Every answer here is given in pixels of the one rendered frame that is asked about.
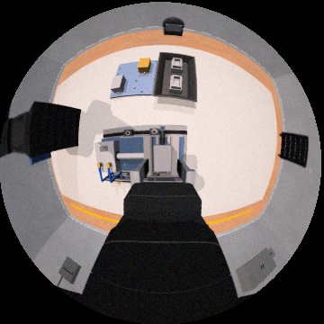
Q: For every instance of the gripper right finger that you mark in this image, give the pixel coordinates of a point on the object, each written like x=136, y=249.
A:
x=187, y=174

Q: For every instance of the orange rectangular block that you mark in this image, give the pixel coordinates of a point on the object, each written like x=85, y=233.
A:
x=144, y=65

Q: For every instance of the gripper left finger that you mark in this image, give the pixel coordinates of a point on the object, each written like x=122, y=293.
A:
x=137, y=175

